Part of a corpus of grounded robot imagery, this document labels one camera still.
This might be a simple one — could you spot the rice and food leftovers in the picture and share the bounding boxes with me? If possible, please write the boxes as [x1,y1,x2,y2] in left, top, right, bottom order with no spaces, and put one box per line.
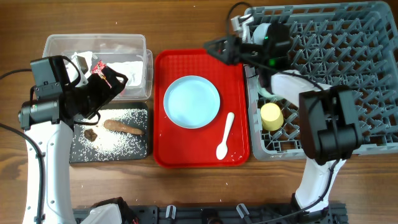
[73,109,147,162]

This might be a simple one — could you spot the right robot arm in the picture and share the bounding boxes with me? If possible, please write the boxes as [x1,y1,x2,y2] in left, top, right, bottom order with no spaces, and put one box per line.
[204,14,363,222]

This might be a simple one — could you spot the light green bowl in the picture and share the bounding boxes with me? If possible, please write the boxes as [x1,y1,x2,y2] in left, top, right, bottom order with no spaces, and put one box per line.
[256,77,282,101]

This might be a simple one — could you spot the light blue plate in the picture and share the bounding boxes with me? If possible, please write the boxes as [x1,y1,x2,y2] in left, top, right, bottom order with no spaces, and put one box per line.
[163,75,221,129]

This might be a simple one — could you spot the white tissue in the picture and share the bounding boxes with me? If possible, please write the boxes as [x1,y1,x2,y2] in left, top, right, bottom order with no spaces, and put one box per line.
[106,61,144,88]
[66,51,100,87]

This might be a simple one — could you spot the red strawberry cake wrapper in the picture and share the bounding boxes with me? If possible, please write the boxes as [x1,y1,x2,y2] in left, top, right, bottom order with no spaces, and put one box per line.
[90,60,128,95]

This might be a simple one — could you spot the yellow plastic cup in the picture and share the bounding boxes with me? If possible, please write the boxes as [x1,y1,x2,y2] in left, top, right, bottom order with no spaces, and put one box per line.
[260,103,284,131]

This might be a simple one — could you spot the clear plastic bin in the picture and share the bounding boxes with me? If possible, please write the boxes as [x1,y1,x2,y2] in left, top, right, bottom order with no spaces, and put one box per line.
[42,34,154,101]

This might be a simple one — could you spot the black plastic tray bin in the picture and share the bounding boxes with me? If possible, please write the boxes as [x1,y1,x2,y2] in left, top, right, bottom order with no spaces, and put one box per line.
[68,102,149,164]

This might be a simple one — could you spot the white plastic spoon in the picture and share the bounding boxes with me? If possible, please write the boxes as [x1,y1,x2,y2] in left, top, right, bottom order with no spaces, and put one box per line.
[216,112,234,160]

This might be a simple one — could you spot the small light blue bowl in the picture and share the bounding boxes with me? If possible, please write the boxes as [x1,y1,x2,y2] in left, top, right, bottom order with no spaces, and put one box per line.
[252,23,271,45]

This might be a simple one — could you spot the grey dishwasher rack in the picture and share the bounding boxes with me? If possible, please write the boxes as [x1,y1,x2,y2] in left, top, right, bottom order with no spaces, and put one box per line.
[244,1,397,156]

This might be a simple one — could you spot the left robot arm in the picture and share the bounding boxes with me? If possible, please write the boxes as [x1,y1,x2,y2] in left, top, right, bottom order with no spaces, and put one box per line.
[18,55,128,223]

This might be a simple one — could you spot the brown carrot-shaped food scrap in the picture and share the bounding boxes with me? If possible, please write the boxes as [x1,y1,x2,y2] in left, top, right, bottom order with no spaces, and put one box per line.
[103,119,144,135]

